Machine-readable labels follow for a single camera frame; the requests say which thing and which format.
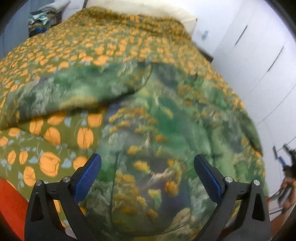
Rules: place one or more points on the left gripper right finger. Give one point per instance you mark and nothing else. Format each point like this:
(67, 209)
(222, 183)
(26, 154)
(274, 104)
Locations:
(241, 212)

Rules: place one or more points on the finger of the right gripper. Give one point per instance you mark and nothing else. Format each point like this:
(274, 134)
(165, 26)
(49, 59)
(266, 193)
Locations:
(275, 153)
(288, 149)

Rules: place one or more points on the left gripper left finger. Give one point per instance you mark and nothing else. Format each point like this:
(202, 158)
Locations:
(42, 219)

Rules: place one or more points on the green landscape print jacket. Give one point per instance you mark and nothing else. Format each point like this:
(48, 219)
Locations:
(147, 121)

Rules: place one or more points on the pile of clothes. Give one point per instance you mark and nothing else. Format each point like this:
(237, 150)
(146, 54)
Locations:
(39, 22)

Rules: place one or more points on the person's right hand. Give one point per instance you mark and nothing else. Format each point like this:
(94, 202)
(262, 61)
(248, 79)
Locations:
(290, 201)

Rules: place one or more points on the orange knitted blanket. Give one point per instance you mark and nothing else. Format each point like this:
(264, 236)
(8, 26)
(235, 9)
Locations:
(13, 209)

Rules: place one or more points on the green orange floral quilt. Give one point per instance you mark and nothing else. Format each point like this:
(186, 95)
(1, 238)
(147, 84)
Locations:
(97, 36)

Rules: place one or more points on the white wardrobe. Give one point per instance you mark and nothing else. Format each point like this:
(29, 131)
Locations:
(257, 58)

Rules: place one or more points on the dark wooden nightstand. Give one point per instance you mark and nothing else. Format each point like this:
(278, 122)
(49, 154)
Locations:
(206, 55)

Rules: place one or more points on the cream padded headboard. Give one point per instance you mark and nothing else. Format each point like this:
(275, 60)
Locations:
(180, 10)

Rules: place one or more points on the striped grey pillow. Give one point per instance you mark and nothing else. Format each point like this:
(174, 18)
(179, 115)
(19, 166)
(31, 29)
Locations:
(55, 7)

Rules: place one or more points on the white wall socket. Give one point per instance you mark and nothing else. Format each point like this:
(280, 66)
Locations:
(204, 35)

